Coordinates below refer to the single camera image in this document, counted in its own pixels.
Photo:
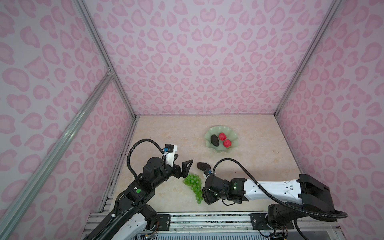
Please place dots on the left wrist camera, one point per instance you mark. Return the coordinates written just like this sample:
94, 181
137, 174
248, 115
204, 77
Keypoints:
170, 154

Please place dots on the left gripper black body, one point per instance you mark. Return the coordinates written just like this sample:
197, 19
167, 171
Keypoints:
170, 171

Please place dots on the green scalloped fruit bowl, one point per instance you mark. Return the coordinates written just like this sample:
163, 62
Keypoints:
230, 133

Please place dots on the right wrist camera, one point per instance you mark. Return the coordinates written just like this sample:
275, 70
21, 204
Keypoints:
207, 173

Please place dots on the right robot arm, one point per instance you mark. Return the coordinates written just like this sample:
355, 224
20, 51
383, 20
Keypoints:
305, 193

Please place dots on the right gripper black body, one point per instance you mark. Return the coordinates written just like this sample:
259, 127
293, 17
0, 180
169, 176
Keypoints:
211, 196

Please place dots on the aluminium corner frame post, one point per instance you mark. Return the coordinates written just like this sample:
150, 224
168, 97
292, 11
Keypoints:
91, 26

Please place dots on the right rear frame post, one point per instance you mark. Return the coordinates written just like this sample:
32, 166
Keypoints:
329, 17

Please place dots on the green grape bunch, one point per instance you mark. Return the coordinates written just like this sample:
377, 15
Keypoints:
194, 182

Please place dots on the dark avocado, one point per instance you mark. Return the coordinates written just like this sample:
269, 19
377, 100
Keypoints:
215, 140
203, 166

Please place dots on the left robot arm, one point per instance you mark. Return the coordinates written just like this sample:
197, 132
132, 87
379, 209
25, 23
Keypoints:
131, 213

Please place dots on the red strawberry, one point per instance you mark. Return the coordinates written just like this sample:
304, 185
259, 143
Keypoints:
222, 137
227, 143

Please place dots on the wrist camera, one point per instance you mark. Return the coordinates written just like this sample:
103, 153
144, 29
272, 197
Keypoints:
207, 173
170, 154

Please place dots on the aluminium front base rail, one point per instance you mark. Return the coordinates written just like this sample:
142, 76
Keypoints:
236, 226

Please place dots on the aluminium diagonal frame bar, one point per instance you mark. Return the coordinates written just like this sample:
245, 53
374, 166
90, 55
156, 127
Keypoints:
33, 186

